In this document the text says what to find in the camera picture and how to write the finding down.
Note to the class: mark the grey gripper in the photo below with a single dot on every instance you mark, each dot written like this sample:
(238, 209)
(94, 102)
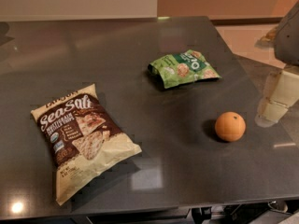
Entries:
(288, 39)

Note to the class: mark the orange fruit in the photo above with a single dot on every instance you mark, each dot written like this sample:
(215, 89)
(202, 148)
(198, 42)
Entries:
(230, 126)

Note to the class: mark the green snack bag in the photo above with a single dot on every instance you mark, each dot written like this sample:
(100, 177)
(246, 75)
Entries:
(182, 68)

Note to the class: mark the sea salt chips bag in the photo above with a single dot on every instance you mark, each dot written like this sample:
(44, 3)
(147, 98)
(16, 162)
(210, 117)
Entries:
(84, 140)

